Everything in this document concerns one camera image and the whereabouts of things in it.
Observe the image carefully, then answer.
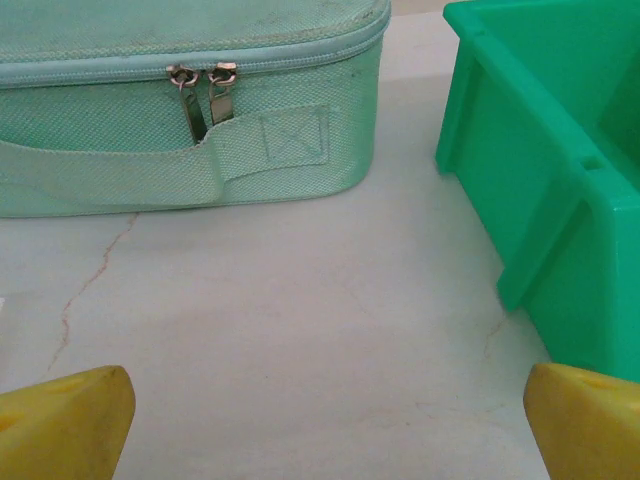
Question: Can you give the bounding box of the green plastic bin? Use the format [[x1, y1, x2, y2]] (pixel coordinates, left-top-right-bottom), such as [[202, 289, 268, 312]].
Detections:
[[433, 0, 640, 384]]

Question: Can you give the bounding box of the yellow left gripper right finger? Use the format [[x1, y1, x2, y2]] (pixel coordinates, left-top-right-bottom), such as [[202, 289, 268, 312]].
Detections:
[[523, 362, 640, 480]]

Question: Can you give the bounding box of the mint green zippered pouch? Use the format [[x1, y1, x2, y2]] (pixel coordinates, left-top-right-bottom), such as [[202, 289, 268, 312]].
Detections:
[[0, 0, 392, 219]]

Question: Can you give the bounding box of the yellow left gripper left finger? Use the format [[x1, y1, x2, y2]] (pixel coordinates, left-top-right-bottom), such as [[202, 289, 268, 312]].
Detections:
[[0, 364, 136, 480]]

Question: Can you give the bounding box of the metal zipper pull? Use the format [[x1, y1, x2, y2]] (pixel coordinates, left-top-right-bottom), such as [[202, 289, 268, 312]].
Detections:
[[206, 60, 239, 129], [167, 63, 209, 146]]

